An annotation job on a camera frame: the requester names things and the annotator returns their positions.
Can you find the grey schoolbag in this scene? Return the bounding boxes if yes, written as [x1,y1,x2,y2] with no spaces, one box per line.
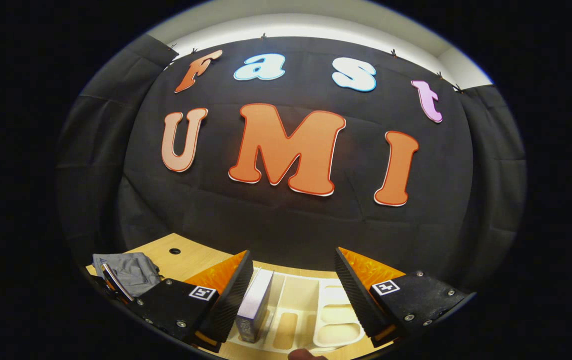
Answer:
[92,252,162,300]

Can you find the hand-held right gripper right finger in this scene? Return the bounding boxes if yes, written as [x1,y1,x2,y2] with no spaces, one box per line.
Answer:
[335,246,477,350]

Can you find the black backdrop cloth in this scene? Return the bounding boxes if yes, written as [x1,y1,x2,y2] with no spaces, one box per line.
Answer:
[56,34,527,296]

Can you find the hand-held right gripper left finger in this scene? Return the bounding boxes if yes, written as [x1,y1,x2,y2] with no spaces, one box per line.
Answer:
[132,249,255,354]

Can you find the white photo cover book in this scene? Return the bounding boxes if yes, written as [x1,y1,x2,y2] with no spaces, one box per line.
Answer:
[236,267,275,344]

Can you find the white bookshelf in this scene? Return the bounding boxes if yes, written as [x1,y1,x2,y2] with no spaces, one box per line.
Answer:
[226,269,367,353]

